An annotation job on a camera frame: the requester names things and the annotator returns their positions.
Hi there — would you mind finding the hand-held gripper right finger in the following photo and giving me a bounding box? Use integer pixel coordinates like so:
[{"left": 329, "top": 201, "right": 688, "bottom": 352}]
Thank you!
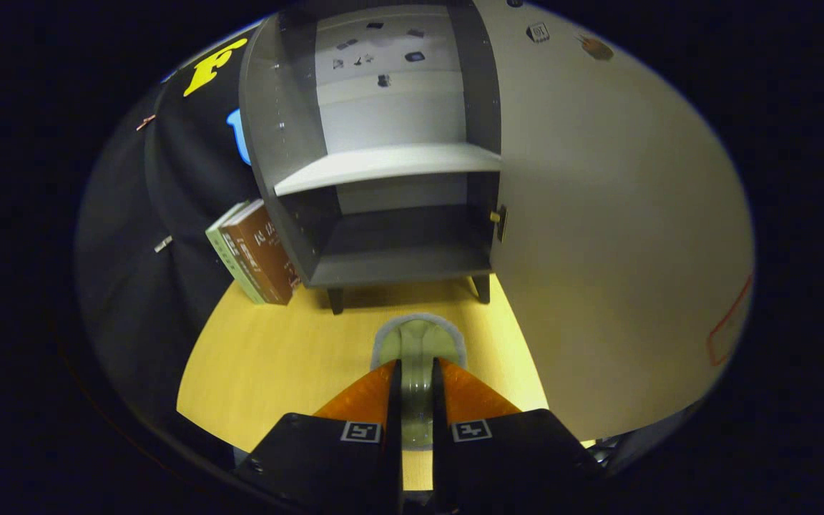
[{"left": 431, "top": 358, "right": 602, "bottom": 515}]

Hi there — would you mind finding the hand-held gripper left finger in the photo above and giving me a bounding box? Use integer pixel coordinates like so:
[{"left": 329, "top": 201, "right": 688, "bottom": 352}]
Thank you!
[{"left": 235, "top": 360, "right": 404, "bottom": 515}]

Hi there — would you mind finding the clear glass cup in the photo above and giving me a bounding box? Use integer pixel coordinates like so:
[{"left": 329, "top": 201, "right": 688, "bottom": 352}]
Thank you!
[{"left": 371, "top": 313, "right": 467, "bottom": 451}]

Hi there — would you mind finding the beige cabinet door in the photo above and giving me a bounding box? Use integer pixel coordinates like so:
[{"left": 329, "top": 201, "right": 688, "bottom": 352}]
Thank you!
[{"left": 473, "top": 0, "right": 755, "bottom": 441}]

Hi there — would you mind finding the brown book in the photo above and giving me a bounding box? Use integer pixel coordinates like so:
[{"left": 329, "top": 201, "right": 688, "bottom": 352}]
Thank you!
[{"left": 230, "top": 200, "right": 301, "bottom": 306}]

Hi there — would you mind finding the grey cabinet shelf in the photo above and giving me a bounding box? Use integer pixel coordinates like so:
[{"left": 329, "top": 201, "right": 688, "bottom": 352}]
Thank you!
[{"left": 273, "top": 142, "right": 502, "bottom": 197}]

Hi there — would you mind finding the grey cabinet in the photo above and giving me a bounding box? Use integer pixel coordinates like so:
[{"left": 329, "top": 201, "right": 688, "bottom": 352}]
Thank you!
[{"left": 239, "top": 0, "right": 504, "bottom": 315}]

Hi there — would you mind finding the black backdrop cloth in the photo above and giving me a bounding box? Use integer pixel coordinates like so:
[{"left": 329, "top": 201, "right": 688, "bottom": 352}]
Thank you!
[{"left": 76, "top": 36, "right": 270, "bottom": 430}]

